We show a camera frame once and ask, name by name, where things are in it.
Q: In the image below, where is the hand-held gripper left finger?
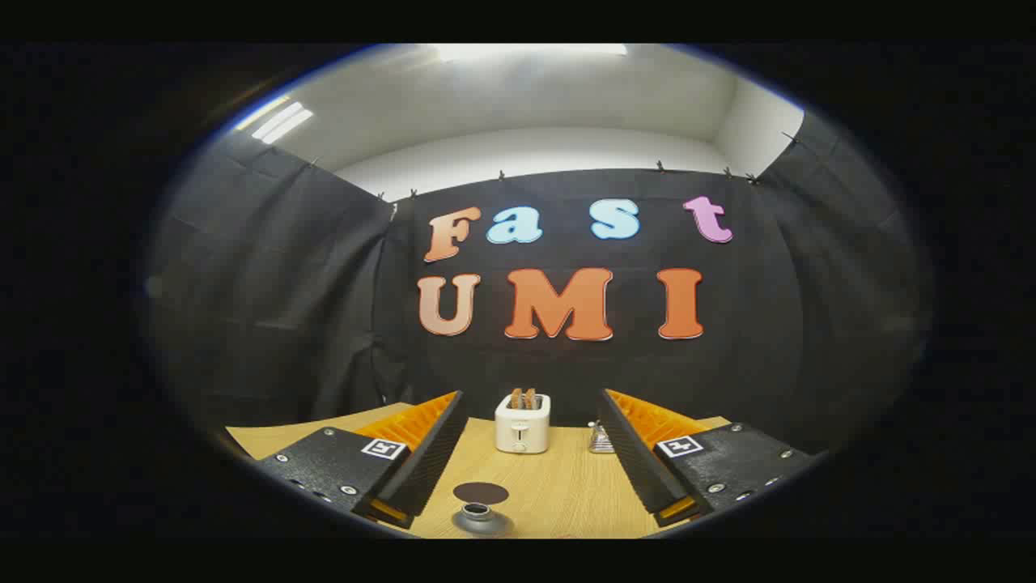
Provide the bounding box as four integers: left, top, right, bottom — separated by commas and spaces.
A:
257, 390, 470, 531

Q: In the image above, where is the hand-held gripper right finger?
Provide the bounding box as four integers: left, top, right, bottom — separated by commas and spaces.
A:
597, 389, 818, 529

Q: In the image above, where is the dark brown round coaster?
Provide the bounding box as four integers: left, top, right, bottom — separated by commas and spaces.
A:
452, 482, 510, 505

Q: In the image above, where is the silver juice bottle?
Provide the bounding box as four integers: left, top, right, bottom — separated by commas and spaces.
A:
452, 501, 515, 538

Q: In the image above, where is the wooden table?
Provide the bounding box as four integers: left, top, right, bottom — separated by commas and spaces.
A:
225, 402, 733, 539

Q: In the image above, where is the white toaster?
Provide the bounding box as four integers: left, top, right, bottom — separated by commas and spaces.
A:
495, 393, 551, 454

